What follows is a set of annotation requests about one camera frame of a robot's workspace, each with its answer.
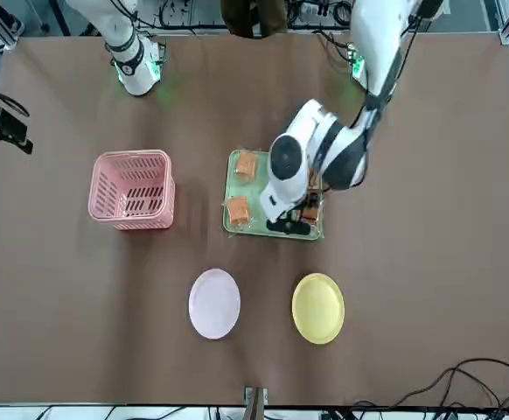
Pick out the clear-wrapped bread pack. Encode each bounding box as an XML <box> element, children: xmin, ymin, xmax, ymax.
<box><xmin>234</xmin><ymin>151</ymin><xmax>261</xmax><ymax>182</ymax></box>
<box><xmin>226</xmin><ymin>195</ymin><xmax>255</xmax><ymax>228</ymax></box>
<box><xmin>300</xmin><ymin>192</ymin><xmax>324</xmax><ymax>223</ymax></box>

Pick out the yellow round plate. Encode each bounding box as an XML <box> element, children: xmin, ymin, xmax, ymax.
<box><xmin>290</xmin><ymin>272</ymin><xmax>345</xmax><ymax>346</ymax></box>

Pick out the green rectangular tray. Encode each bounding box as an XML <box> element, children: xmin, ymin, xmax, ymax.
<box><xmin>221</xmin><ymin>149</ymin><xmax>326</xmax><ymax>242</ymax></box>

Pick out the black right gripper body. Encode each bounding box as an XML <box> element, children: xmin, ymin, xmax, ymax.
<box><xmin>0</xmin><ymin>107</ymin><xmax>35</xmax><ymax>155</ymax></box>

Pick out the white round plate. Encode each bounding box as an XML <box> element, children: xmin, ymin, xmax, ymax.
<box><xmin>187</xmin><ymin>268</ymin><xmax>241</xmax><ymax>341</ymax></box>

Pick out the small pink slotted basket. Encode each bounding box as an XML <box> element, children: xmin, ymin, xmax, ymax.
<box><xmin>87</xmin><ymin>149</ymin><xmax>177</xmax><ymax>232</ymax></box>

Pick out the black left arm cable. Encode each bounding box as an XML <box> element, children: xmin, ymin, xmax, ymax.
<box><xmin>359</xmin><ymin>8</ymin><xmax>418</xmax><ymax>132</ymax></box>

